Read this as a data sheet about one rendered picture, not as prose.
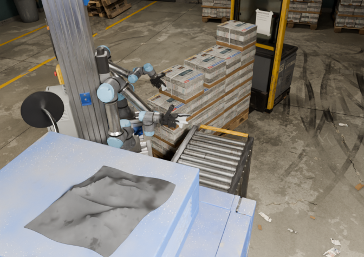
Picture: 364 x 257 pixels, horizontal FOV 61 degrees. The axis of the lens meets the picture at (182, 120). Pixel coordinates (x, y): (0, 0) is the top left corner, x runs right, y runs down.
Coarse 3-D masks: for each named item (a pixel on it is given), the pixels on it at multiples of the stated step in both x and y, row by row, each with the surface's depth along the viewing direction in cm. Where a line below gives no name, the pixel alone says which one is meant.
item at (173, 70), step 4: (168, 68) 319; (172, 68) 319; (176, 68) 319; (180, 68) 318; (184, 68) 318; (160, 72) 312; (164, 72) 311; (168, 72) 311; (172, 72) 311; (176, 72) 311; (164, 76) 307; (168, 76) 304; (164, 80) 309; (168, 80) 305; (168, 84) 308; (160, 88) 319; (168, 88) 309; (168, 92) 312
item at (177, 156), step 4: (192, 128) 275; (196, 128) 275; (188, 132) 271; (192, 132) 270; (188, 136) 265; (184, 140) 261; (188, 140) 261; (184, 144) 256; (180, 148) 253; (184, 148) 252; (176, 152) 249; (180, 152) 249; (176, 156) 244; (172, 160) 241; (176, 160) 241
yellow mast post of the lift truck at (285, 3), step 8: (288, 0) 345; (280, 8) 354; (288, 8) 353; (280, 16) 358; (280, 24) 361; (280, 32) 365; (280, 40) 370; (280, 48) 376; (280, 56) 385; (272, 64) 393; (272, 72) 396; (272, 80) 401; (272, 88) 407; (272, 96) 415; (272, 104) 425
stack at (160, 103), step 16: (224, 80) 344; (160, 96) 318; (208, 96) 332; (160, 112) 308; (176, 112) 298; (192, 112) 319; (208, 112) 342; (160, 128) 320; (224, 128) 388; (160, 144) 336
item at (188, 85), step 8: (192, 72) 310; (176, 80) 297; (184, 80) 295; (192, 80) 296; (200, 80) 306; (176, 88) 302; (184, 88) 294; (192, 88) 302; (200, 88) 313; (184, 96) 298; (192, 96) 307
